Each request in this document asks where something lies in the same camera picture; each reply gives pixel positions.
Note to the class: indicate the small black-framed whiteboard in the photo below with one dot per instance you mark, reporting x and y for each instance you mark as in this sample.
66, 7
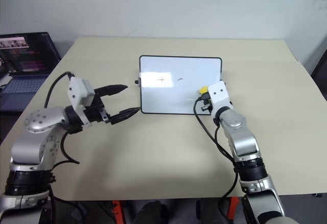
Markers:
178, 91

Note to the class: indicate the orange bracket under table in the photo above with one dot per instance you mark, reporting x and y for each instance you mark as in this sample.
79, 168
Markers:
117, 211
233, 207

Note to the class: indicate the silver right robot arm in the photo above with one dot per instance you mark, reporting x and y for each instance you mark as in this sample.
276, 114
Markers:
245, 142

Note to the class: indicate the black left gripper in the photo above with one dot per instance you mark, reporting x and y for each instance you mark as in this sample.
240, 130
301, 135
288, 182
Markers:
97, 110

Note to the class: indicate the open grey laptop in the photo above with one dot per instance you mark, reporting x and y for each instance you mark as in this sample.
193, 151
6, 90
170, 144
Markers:
23, 60

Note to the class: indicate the yellow whiteboard eraser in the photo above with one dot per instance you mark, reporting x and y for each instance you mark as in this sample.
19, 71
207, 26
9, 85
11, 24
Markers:
203, 90

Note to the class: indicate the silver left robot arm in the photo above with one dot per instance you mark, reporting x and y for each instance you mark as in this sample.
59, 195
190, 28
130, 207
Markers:
30, 142

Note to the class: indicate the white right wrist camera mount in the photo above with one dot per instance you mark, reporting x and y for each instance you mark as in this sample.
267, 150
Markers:
219, 94

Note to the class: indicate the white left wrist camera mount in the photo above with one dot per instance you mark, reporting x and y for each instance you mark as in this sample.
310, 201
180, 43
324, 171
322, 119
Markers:
76, 91

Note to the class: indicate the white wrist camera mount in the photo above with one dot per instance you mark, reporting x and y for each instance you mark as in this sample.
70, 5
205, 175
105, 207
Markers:
76, 91
219, 94

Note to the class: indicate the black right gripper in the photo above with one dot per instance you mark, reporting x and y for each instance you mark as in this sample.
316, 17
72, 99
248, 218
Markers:
205, 105

